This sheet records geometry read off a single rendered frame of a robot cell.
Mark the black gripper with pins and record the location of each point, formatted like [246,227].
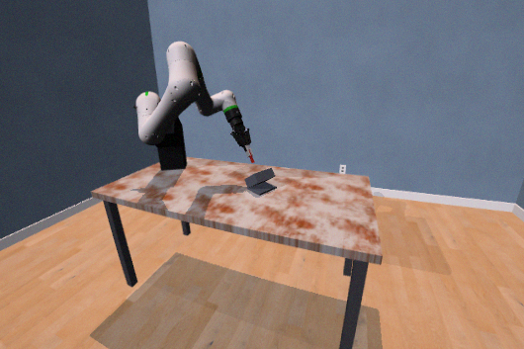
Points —
[241,135]

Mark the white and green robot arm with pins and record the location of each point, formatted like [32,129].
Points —
[186,81]

